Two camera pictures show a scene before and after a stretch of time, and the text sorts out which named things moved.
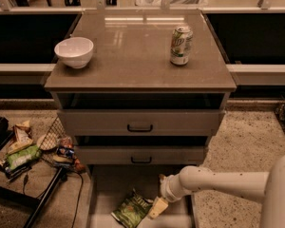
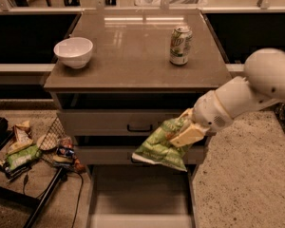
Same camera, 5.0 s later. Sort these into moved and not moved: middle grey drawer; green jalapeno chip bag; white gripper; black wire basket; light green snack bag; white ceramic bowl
Moved: white gripper; green jalapeno chip bag
Not moved: white ceramic bowl; middle grey drawer; light green snack bag; black wire basket
